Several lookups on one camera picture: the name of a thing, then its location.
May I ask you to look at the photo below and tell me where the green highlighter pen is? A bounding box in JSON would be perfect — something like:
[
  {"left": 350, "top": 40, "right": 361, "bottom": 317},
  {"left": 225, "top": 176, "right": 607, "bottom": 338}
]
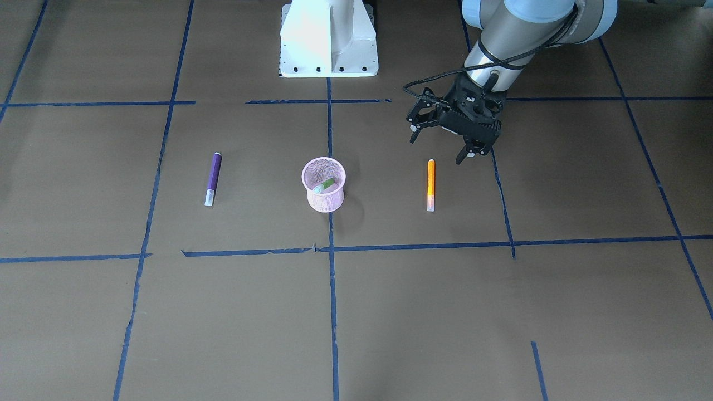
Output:
[{"left": 311, "top": 178, "right": 336, "bottom": 194}]

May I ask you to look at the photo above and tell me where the purple marker pen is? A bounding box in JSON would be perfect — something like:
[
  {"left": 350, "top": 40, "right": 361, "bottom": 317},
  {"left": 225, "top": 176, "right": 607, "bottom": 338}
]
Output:
[{"left": 204, "top": 152, "right": 222, "bottom": 207}]

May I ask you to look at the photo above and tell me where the pink mesh pen holder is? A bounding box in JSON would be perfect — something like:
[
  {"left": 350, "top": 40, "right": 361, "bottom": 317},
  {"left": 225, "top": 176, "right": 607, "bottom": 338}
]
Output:
[{"left": 301, "top": 157, "right": 346, "bottom": 213}]

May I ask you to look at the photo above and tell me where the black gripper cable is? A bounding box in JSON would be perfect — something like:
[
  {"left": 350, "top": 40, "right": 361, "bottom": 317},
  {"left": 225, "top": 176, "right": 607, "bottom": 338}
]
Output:
[{"left": 402, "top": 11, "right": 577, "bottom": 106}]

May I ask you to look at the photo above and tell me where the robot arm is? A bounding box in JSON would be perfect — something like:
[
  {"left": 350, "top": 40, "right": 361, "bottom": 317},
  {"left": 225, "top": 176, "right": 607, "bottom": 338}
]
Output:
[{"left": 403, "top": 1, "right": 618, "bottom": 163}]

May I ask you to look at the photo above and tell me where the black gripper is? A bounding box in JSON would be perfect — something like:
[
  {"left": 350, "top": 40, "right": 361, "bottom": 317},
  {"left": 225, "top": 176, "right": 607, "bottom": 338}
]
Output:
[{"left": 407, "top": 75, "right": 506, "bottom": 165}]

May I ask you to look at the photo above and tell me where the orange highlighter pen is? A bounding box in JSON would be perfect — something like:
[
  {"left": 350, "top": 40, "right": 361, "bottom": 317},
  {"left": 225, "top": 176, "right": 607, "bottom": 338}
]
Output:
[{"left": 426, "top": 158, "right": 436, "bottom": 212}]

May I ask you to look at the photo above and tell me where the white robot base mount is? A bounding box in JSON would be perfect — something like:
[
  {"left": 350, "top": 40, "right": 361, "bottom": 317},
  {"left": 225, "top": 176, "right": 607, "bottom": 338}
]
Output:
[{"left": 279, "top": 1, "right": 379, "bottom": 78}]

